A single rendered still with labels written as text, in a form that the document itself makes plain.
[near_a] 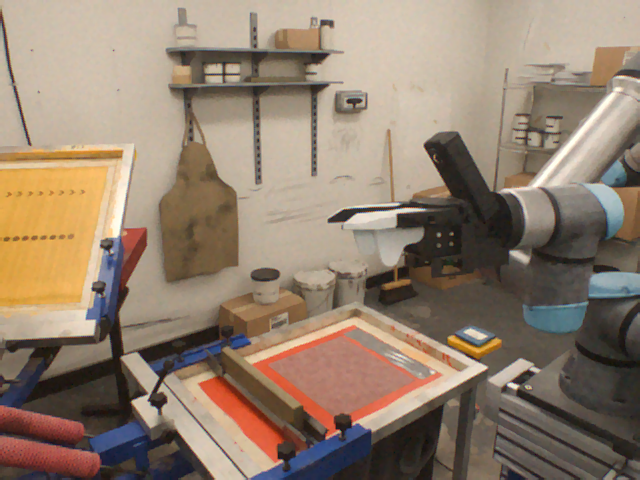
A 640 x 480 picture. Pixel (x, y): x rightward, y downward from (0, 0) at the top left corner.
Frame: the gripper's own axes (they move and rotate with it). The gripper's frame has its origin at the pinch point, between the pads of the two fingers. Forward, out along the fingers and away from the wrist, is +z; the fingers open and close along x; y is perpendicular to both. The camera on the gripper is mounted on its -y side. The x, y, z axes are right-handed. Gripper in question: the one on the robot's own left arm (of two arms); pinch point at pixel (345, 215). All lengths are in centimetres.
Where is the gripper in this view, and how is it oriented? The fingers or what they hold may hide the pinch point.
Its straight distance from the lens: 57.2
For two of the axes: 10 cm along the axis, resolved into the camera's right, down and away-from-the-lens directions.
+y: 0.4, 9.8, 1.8
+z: -9.6, 0.9, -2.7
